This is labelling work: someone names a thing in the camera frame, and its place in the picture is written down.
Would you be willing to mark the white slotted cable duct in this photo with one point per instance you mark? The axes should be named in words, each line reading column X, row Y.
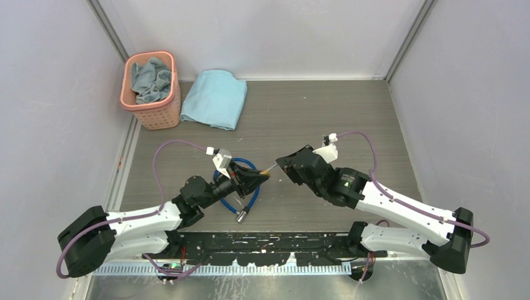
column 289, row 269

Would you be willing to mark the grey-blue cloth in basket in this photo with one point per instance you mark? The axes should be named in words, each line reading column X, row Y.
column 150, row 82

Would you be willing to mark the folded light blue towel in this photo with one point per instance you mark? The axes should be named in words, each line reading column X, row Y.
column 216, row 99

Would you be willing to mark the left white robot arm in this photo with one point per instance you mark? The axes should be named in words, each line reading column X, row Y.
column 97, row 236

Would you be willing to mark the small brass padlock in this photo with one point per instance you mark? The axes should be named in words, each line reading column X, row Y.
column 265, row 173

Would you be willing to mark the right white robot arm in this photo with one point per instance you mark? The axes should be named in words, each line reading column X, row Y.
column 442, row 236

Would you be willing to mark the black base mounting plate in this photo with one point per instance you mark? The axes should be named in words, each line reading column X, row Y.
column 261, row 248

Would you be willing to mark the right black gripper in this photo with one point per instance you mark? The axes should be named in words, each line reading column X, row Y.
column 285, row 162

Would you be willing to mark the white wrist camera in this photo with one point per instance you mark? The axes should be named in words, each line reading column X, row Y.
column 221, row 159
column 328, row 150

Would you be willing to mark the pink plastic laundry basket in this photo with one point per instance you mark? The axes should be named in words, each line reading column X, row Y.
column 161, row 114

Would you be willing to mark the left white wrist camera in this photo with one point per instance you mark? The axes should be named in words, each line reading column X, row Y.
column 221, row 159

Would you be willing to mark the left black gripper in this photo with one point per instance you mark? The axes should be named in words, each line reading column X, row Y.
column 249, row 179

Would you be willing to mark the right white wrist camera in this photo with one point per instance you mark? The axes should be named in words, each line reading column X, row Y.
column 328, row 150

